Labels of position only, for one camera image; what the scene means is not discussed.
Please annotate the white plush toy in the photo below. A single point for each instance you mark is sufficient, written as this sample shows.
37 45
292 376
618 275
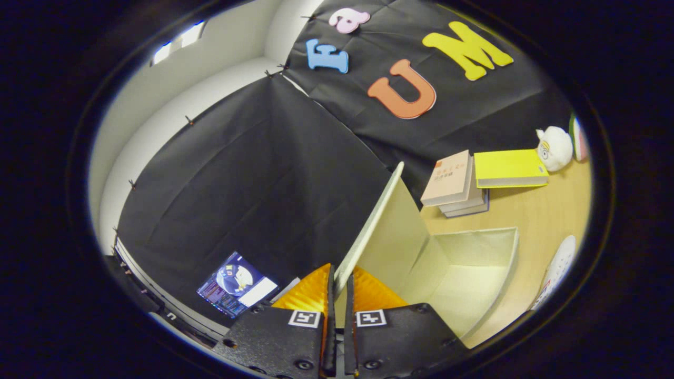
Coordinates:
555 150

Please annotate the pale green fabric storage box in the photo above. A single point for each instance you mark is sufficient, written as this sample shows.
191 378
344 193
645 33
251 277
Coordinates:
463 279

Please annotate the white striped canvas shoe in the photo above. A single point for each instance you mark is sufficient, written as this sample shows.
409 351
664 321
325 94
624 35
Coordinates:
558 266

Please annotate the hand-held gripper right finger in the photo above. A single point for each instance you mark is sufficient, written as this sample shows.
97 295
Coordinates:
348 342

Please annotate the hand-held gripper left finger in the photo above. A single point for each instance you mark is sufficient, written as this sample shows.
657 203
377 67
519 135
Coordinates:
331 342

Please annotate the grey edged book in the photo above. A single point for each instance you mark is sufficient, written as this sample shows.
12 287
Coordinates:
476 210

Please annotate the yellow book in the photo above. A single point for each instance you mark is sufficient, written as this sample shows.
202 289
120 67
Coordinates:
508 166

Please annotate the ceiling light panel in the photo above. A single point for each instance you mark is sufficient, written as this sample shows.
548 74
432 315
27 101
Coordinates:
179 42

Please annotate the thin white book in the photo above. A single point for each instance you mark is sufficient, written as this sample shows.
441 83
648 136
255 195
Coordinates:
468 204

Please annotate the open laptop computer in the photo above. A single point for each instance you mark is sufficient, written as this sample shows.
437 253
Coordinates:
237 284

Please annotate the watermelon slice plush toy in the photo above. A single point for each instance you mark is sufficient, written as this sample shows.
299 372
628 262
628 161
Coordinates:
579 139

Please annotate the beige paperback book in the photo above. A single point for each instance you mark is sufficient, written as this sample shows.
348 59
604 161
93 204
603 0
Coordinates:
447 176

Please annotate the black backdrop cloth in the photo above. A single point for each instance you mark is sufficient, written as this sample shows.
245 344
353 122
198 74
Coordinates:
253 173

